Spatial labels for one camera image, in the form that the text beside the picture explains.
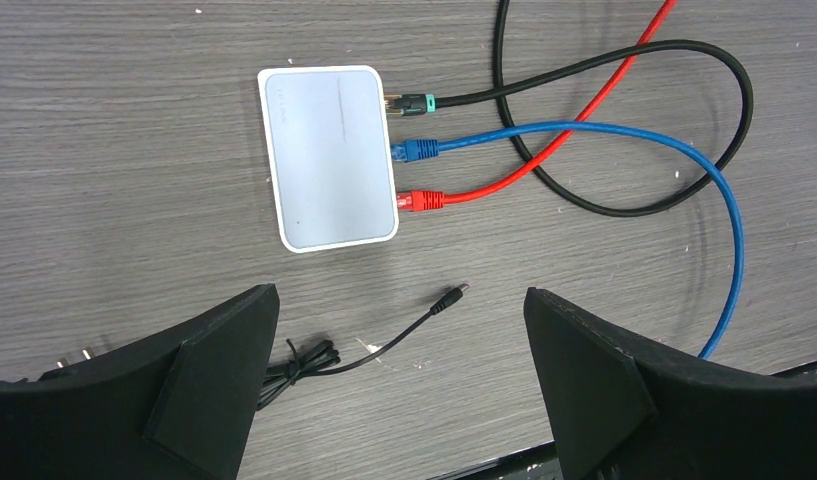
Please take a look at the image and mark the black power adapter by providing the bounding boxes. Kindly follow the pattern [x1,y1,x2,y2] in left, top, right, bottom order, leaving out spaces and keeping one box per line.
[36,282,471,412]

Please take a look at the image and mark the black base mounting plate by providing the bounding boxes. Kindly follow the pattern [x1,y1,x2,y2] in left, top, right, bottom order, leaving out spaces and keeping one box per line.
[440,360,817,479]

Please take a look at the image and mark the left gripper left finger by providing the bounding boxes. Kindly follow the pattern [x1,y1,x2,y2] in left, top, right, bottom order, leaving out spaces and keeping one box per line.
[0,284,280,479]

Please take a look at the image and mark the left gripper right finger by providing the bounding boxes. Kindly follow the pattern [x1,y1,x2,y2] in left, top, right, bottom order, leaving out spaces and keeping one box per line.
[523,288,817,479]

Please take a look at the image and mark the long black ethernet cable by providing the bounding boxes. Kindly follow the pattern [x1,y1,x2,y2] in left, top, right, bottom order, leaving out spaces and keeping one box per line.
[383,0,755,219]

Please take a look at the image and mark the blue ethernet cable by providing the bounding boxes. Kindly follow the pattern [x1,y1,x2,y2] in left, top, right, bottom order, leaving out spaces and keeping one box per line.
[389,121,746,361]

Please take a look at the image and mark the red ethernet cable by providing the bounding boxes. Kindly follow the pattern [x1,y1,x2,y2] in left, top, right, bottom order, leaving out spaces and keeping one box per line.
[395,0,678,213]

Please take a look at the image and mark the white network switch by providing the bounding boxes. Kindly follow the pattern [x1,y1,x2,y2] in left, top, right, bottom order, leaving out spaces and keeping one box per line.
[257,65,399,254]

